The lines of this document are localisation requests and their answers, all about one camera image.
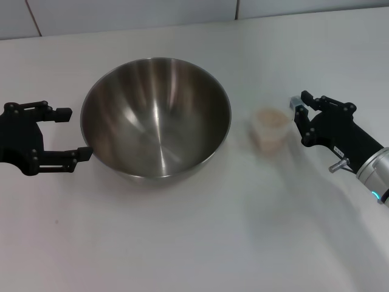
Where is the stainless steel mixing bowl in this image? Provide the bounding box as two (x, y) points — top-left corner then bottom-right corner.
(80, 57), (232, 187)

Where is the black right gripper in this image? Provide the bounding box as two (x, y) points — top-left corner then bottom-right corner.
(293, 90), (385, 175)

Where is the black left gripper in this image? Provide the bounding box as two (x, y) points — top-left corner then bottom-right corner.
(0, 100), (94, 176)

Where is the right gripper silver cable connector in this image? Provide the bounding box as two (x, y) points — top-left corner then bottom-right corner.
(328, 158), (358, 175)

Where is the small clear plastic cup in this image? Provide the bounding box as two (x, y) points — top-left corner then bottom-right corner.
(256, 108), (289, 153)

